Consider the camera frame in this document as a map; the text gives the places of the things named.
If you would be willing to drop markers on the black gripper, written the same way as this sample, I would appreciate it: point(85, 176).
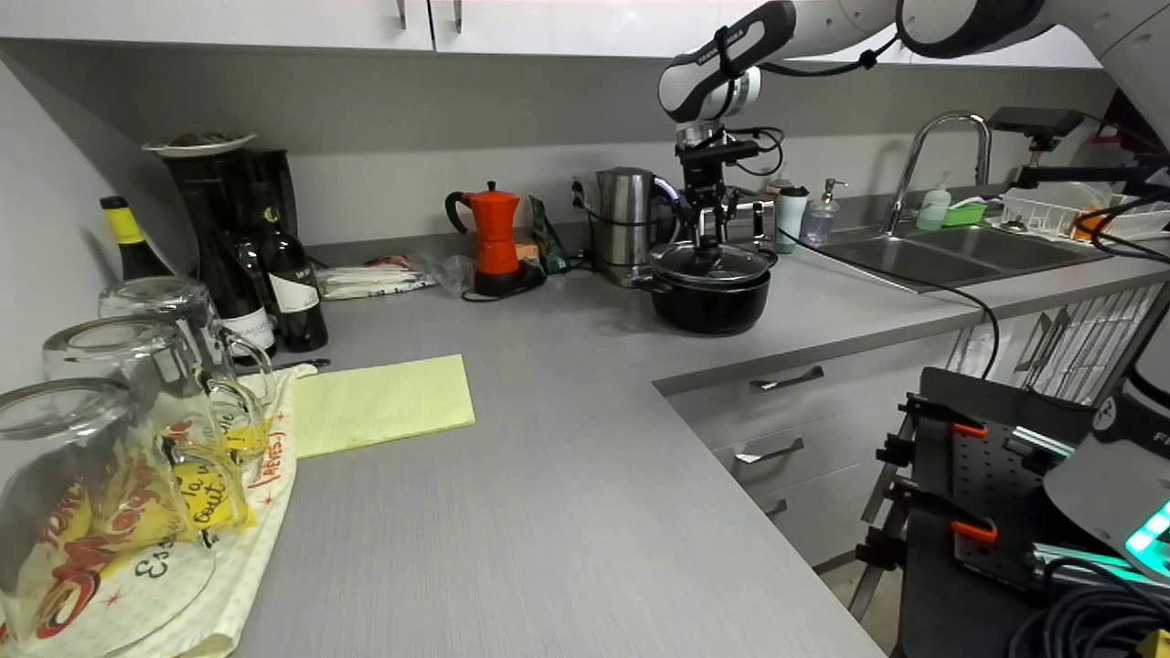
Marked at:
point(709, 166)

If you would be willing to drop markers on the glass pot lid black knob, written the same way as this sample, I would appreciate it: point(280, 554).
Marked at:
point(739, 264)

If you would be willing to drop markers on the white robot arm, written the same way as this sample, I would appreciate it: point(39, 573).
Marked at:
point(699, 89)

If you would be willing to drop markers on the black cooking pot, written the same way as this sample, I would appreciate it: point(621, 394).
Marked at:
point(711, 310)

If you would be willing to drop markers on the orange moka pot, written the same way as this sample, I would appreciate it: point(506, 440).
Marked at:
point(490, 222)

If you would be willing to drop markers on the silver toaster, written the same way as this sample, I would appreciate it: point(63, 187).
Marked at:
point(743, 222)

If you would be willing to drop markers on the white cup near toaster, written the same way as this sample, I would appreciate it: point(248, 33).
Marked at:
point(793, 210)

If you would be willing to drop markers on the stainless steel electric kettle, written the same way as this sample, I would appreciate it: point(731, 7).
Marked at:
point(633, 217)

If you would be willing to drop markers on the clear soap dispenser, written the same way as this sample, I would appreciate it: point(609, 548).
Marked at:
point(823, 215)

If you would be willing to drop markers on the chrome sink faucet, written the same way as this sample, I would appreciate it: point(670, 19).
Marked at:
point(949, 149)

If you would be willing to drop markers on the green dish soap bottle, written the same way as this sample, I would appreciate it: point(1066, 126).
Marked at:
point(933, 210)

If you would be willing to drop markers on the stainless steel sink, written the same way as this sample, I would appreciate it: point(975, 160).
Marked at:
point(957, 258)

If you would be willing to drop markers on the white upper cabinets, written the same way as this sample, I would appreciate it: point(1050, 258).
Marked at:
point(454, 27)

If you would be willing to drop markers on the folded white packet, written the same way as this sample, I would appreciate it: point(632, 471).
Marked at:
point(373, 281)

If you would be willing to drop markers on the black clamp stand orange tips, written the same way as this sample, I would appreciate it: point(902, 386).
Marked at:
point(963, 509)

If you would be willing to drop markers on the white dish rack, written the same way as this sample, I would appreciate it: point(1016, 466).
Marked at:
point(1050, 210)

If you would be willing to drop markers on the yellow cleaning cloth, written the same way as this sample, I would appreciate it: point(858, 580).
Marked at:
point(377, 405)

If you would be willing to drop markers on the dark wine bottle white label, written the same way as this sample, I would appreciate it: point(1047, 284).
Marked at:
point(295, 288)

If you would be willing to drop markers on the black coffee machine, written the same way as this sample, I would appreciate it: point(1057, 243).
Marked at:
point(236, 187)

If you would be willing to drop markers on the rear upturned glass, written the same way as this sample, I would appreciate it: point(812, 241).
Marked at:
point(213, 342)

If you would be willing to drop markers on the upturned glass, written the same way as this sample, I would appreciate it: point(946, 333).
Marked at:
point(80, 492)
point(213, 342)
point(178, 473)

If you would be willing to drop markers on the middle upturned glass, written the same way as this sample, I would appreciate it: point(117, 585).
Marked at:
point(178, 473)

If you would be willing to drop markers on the wine bottle yellow cap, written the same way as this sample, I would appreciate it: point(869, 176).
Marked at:
point(136, 254)

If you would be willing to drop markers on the front upturned glass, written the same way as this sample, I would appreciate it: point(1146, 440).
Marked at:
point(80, 492)

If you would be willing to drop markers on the upper drawer handle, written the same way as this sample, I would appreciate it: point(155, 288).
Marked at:
point(787, 382)

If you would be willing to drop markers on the drawer handle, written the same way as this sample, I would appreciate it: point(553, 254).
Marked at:
point(766, 453)
point(787, 382)

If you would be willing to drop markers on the lower drawer handle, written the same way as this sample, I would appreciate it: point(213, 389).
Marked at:
point(766, 453)

